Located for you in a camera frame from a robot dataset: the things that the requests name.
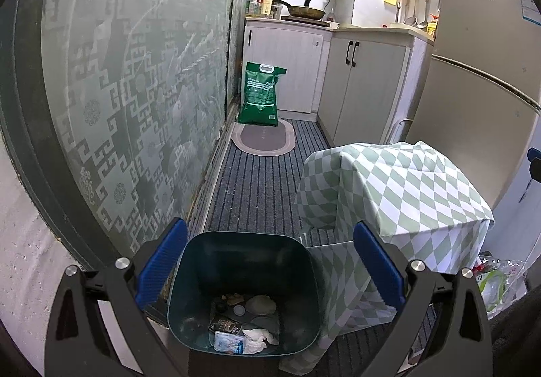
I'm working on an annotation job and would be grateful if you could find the clear plastic bag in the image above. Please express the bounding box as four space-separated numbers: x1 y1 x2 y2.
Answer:
473 252 529 314

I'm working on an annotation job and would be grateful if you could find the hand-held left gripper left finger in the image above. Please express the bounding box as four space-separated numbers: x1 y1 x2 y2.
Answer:
44 217 204 377

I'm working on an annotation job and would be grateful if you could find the frying pan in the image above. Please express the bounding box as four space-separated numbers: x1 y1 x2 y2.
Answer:
273 0 327 21

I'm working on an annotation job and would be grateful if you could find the flat cooktop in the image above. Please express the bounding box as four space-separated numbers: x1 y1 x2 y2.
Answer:
281 15 331 27

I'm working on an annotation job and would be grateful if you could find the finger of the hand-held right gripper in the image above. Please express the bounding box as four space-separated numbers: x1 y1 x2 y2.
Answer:
527 147 541 182

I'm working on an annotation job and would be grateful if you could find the green rice bag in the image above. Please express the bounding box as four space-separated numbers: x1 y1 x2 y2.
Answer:
237 61 288 127

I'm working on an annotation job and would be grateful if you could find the white tissue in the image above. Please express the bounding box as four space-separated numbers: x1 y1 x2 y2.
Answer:
242 328 272 355

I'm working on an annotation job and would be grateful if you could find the green white checkered tablecloth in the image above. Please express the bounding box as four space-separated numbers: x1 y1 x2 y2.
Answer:
279 141 495 375

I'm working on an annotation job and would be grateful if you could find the grey striped floor carpet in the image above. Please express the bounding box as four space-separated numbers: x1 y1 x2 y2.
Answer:
188 119 438 377

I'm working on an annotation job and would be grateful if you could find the blue white tissue packet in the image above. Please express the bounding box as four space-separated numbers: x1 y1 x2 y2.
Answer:
214 330 246 354

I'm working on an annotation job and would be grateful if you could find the hanging metal ladle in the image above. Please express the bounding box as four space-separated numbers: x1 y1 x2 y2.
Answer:
408 0 424 28

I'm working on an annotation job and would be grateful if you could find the person's dark clothing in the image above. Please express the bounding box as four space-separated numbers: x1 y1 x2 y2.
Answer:
492 288 541 377

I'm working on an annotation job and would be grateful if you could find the beige refrigerator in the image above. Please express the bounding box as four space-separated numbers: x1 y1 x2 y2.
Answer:
403 0 541 209

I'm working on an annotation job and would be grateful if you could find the cabinet with black handles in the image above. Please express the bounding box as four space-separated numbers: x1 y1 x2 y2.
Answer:
317 24 436 147

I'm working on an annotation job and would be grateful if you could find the dark teal bin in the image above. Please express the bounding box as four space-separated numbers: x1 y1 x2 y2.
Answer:
168 231 326 358

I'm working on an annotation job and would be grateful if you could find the white kitchen cabinet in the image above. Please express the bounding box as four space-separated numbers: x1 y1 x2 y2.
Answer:
243 18 332 115

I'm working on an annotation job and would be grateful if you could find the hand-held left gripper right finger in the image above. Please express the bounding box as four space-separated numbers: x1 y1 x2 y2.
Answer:
352 220 495 377

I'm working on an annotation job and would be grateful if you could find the black printed packet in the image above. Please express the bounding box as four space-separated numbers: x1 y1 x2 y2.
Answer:
209 315 242 335

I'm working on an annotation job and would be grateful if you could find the frosted patterned glass door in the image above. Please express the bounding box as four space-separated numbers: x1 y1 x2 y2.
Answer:
0 0 254 272

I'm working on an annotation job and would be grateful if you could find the oval grey floor mat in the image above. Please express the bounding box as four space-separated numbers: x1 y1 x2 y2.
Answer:
231 119 298 157

